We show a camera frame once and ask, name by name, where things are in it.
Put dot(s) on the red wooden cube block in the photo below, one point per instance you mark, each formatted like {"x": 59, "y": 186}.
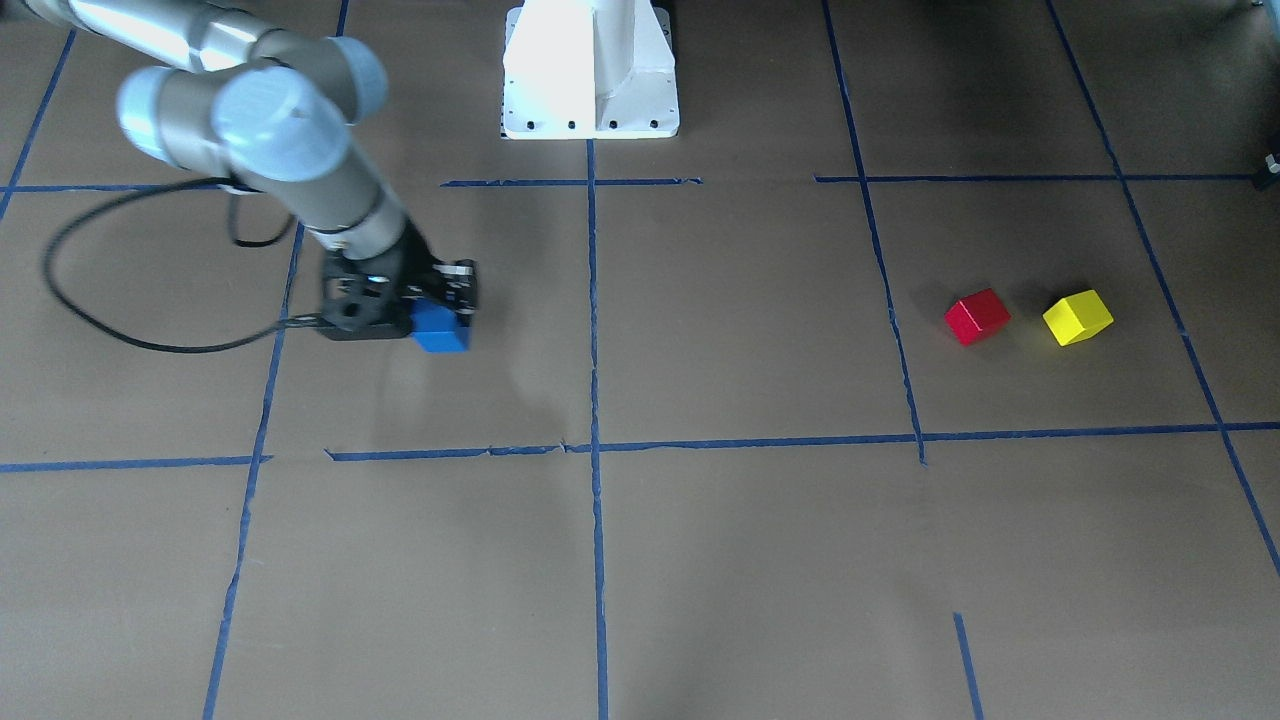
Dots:
{"x": 977, "y": 317}

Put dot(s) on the yellow wooden cube block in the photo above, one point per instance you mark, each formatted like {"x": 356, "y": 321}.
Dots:
{"x": 1078, "y": 317}

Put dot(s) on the white pedestal column base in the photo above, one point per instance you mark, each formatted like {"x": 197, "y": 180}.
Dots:
{"x": 589, "y": 70}

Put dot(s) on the blue wooden cube block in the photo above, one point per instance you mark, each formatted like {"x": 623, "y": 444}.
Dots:
{"x": 437, "y": 330}

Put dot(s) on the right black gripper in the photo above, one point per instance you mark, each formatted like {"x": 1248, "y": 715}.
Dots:
{"x": 418, "y": 268}

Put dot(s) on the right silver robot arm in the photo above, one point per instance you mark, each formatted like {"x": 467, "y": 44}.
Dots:
{"x": 256, "y": 108}

